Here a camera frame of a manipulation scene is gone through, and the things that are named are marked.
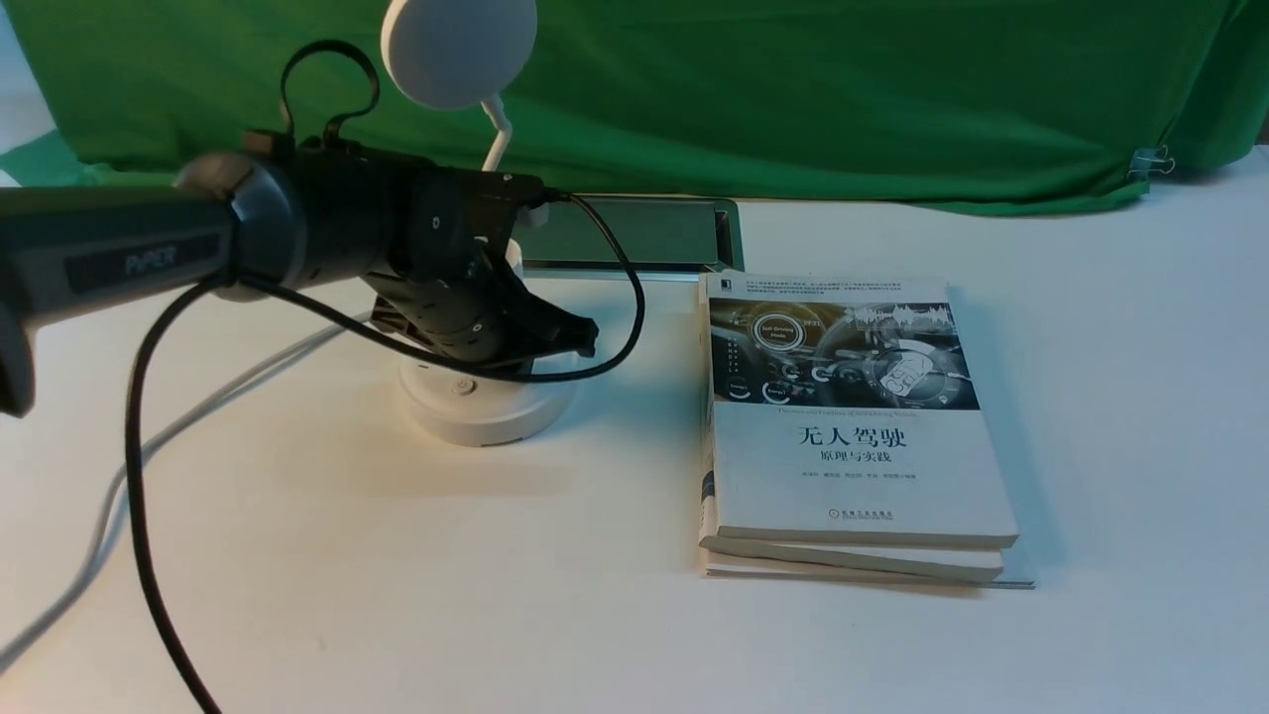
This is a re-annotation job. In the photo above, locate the white top book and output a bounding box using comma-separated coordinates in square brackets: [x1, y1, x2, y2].
[698, 271, 1019, 548]

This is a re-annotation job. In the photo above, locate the black camera cable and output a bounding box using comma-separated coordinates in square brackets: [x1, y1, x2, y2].
[124, 194, 647, 714]

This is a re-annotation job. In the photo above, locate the white lamp power cable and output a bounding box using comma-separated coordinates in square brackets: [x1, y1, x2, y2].
[0, 309, 373, 671]

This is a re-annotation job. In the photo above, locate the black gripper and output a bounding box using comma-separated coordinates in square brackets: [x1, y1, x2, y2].
[369, 186, 600, 374]

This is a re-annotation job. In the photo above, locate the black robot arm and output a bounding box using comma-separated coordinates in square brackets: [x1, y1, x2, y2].
[1, 132, 599, 417]

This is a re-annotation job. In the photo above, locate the green backdrop cloth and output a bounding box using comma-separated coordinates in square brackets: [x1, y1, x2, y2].
[3, 1, 1266, 216]

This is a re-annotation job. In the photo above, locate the white book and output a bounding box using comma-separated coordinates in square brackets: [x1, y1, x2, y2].
[698, 271, 1019, 548]
[699, 516, 1037, 588]

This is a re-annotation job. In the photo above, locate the white desk lamp with sockets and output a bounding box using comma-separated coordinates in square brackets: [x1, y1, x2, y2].
[379, 1, 574, 446]

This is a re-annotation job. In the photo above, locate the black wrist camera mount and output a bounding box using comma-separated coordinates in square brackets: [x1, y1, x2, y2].
[409, 167, 552, 254]

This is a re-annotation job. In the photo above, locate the white bottom book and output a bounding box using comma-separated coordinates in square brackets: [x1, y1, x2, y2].
[699, 516, 1037, 588]

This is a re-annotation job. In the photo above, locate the silver binder clip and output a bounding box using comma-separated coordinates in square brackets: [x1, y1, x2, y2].
[1126, 145, 1178, 183]

